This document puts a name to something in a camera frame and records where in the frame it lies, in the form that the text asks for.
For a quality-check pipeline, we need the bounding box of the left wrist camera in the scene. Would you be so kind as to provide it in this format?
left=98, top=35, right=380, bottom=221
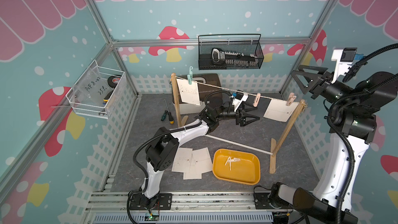
left=232, top=91, right=248, bottom=112

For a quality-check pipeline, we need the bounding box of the green handle screwdriver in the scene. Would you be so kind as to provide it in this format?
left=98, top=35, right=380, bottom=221
left=161, top=109, right=169, bottom=121

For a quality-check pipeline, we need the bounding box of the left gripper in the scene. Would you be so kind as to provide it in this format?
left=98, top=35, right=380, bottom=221
left=215, top=102, right=259, bottom=127

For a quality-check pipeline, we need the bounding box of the postcard under green clothespin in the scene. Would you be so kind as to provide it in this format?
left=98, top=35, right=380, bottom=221
left=177, top=79, right=201, bottom=105

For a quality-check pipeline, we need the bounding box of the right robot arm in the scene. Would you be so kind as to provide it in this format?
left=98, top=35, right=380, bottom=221
left=268, top=44, right=398, bottom=224

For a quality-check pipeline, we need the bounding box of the brown lid toolbox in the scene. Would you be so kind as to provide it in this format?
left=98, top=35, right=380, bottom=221
left=178, top=74, right=221, bottom=115

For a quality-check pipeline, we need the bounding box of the wooden string rack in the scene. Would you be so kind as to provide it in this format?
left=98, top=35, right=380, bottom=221
left=170, top=73, right=307, bottom=174

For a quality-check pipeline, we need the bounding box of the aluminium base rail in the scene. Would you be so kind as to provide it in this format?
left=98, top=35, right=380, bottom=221
left=83, top=191, right=343, bottom=224

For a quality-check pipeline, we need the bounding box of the black wire mesh basket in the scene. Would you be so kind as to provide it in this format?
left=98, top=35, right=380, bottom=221
left=198, top=34, right=264, bottom=70

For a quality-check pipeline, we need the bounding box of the plastic labelled bag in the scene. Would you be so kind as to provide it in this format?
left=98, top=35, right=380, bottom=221
left=77, top=68, right=112, bottom=107

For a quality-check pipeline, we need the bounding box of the yellow handled tool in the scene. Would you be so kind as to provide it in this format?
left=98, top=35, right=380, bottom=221
left=102, top=91, right=114, bottom=112

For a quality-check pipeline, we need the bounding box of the yellow plastic tray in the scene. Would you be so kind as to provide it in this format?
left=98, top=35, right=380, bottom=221
left=212, top=149, right=261, bottom=185

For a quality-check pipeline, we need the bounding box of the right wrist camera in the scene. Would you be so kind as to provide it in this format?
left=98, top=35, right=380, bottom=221
left=331, top=48, right=364, bottom=83

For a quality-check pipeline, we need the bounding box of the black tape roll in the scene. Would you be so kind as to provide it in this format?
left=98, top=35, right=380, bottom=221
left=107, top=76, right=121, bottom=89

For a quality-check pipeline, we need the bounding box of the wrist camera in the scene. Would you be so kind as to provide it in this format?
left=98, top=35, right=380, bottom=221
left=331, top=48, right=364, bottom=83
left=232, top=91, right=248, bottom=112

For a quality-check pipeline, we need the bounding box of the green clothespin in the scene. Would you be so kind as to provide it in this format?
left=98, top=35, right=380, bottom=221
left=187, top=66, right=193, bottom=85

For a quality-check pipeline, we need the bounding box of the pink clothespin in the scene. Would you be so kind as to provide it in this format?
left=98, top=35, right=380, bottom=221
left=253, top=93, right=261, bottom=107
left=286, top=92, right=296, bottom=106

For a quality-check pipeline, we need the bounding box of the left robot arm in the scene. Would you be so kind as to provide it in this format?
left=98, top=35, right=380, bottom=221
left=126, top=90, right=260, bottom=224

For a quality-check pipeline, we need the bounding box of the white wire mesh basket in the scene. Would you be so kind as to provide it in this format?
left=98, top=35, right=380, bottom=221
left=66, top=60, right=126, bottom=119

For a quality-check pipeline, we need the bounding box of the orange handle screwdriver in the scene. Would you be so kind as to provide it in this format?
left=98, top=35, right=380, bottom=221
left=165, top=100, right=174, bottom=124

